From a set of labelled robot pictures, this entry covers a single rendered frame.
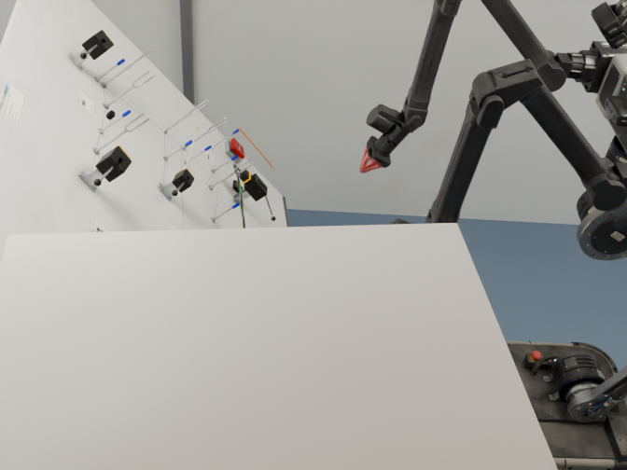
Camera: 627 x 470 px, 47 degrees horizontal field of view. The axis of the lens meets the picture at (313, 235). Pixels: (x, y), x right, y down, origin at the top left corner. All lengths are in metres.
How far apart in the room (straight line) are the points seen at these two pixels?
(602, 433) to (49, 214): 2.11
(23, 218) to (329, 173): 2.40
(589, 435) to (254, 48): 2.00
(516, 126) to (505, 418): 2.87
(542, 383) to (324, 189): 1.43
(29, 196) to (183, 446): 0.77
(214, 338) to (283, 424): 0.12
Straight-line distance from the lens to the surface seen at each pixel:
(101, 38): 1.70
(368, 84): 3.26
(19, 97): 1.49
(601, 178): 1.71
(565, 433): 2.79
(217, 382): 0.68
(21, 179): 1.35
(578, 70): 2.15
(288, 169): 3.51
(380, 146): 2.18
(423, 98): 2.09
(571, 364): 2.77
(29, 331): 0.74
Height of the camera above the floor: 2.41
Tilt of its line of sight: 43 degrees down
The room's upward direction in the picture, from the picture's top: 7 degrees clockwise
